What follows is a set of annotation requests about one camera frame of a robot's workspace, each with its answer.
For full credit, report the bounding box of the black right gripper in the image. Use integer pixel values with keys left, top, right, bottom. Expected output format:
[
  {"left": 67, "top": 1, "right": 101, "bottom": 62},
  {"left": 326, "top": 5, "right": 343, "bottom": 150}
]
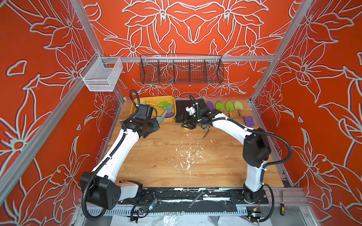
[{"left": 177, "top": 110, "right": 206, "bottom": 128}]

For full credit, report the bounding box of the blue shovel blue handle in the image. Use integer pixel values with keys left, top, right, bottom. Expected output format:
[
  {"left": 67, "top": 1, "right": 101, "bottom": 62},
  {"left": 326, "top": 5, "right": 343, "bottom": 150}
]
[{"left": 156, "top": 104, "right": 173, "bottom": 123}]

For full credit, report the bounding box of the purple square shovel pink handle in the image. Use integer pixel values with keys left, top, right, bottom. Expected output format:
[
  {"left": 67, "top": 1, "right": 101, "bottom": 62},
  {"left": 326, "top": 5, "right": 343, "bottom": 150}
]
[{"left": 244, "top": 116, "right": 255, "bottom": 128}]

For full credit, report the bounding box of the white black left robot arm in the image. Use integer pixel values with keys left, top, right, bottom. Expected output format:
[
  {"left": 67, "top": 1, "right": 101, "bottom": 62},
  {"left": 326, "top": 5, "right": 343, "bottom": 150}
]
[{"left": 80, "top": 89, "right": 160, "bottom": 221}]

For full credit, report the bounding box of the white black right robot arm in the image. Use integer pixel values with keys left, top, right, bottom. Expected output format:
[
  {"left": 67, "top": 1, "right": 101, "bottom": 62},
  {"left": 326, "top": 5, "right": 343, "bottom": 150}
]
[{"left": 182, "top": 94, "right": 292, "bottom": 224}]

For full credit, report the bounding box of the purple shovel blade in box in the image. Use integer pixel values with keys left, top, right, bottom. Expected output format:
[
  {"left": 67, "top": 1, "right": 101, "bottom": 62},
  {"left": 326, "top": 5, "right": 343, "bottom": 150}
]
[{"left": 165, "top": 112, "right": 174, "bottom": 118}]

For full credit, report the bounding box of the yellow storage box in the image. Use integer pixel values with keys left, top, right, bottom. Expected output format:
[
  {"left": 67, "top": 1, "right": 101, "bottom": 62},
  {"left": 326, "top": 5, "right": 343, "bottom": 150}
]
[{"left": 140, "top": 96, "right": 176, "bottom": 122}]

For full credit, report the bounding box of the black plastic tool case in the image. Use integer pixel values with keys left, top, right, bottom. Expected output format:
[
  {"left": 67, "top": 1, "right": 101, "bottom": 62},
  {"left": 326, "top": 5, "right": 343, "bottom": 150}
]
[{"left": 175, "top": 99, "right": 209, "bottom": 123}]

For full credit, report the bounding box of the yellow black screwdriver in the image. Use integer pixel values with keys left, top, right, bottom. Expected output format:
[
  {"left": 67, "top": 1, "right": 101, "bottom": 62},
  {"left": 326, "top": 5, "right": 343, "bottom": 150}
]
[{"left": 280, "top": 202, "right": 285, "bottom": 216}]

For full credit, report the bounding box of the small green shovel wooden handle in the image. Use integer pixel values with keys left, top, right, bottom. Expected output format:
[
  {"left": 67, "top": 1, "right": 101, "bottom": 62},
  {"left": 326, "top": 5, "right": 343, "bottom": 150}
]
[{"left": 145, "top": 101, "right": 171, "bottom": 109}]

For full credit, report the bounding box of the black wire wall basket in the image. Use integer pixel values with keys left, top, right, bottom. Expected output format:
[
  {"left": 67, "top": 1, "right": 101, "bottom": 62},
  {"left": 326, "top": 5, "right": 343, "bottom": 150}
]
[{"left": 139, "top": 54, "right": 224, "bottom": 85}]

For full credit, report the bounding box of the clear mesh wall basket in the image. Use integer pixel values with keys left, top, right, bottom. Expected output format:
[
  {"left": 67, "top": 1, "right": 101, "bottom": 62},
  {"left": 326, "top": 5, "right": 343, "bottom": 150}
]
[{"left": 80, "top": 52, "right": 123, "bottom": 92}]

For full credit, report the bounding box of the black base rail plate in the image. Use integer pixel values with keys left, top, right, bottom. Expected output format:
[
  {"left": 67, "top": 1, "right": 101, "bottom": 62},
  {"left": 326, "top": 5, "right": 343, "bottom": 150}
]
[{"left": 117, "top": 187, "right": 269, "bottom": 205}]

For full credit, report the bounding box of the wrench on base rail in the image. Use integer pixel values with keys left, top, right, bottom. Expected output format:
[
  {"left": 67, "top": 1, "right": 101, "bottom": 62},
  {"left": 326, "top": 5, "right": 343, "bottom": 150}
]
[{"left": 188, "top": 191, "right": 206, "bottom": 209}]

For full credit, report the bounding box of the grey cable duct strip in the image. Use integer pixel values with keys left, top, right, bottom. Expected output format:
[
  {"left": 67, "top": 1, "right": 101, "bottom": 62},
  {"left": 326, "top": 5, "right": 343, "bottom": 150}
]
[{"left": 104, "top": 205, "right": 248, "bottom": 217}]

